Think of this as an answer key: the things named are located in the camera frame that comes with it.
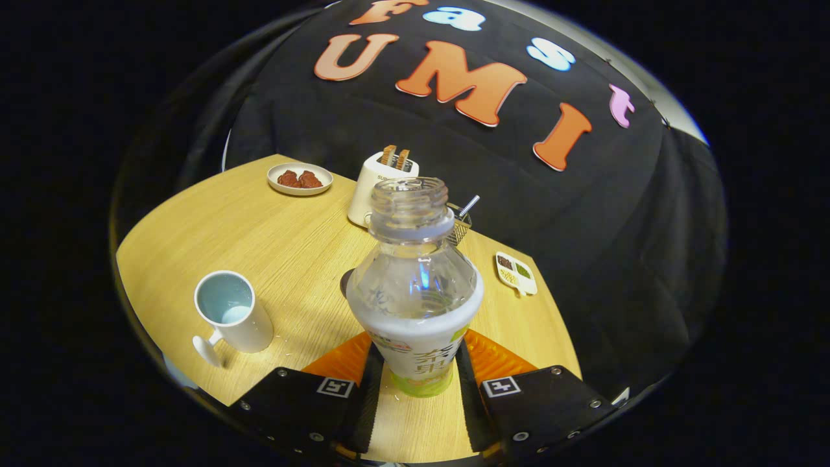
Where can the brown meat piece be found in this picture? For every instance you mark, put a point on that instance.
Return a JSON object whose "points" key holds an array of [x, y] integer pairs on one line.
{"points": [[310, 179], [288, 179]]}

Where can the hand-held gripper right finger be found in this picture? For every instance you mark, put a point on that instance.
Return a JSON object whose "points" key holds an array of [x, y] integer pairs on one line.
{"points": [[468, 402]]}

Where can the wooden table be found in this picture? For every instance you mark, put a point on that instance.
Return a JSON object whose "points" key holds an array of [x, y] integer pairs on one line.
{"points": [[292, 246]]}

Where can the white toaster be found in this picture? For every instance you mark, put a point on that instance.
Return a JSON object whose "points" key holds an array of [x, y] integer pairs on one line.
{"points": [[369, 188]]}

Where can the clear plastic juice bottle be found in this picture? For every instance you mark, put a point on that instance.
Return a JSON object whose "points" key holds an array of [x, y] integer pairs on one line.
{"points": [[415, 292]]}

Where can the white divided bean dish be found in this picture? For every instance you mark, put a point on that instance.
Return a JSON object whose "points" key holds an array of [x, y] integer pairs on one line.
{"points": [[526, 283]]}

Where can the white round plate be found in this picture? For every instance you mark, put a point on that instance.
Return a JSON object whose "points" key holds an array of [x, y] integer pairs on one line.
{"points": [[285, 188]]}

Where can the toasted bread slice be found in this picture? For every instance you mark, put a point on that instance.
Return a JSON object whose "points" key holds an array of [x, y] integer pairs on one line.
{"points": [[388, 155], [403, 159]]}

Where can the white cup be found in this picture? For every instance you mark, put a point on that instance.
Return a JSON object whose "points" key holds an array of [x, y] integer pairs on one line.
{"points": [[249, 327]]}

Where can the dark round coaster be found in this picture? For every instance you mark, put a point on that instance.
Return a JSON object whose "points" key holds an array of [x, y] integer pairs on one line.
{"points": [[346, 282]]}

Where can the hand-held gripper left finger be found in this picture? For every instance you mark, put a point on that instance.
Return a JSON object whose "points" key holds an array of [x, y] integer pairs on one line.
{"points": [[369, 402]]}

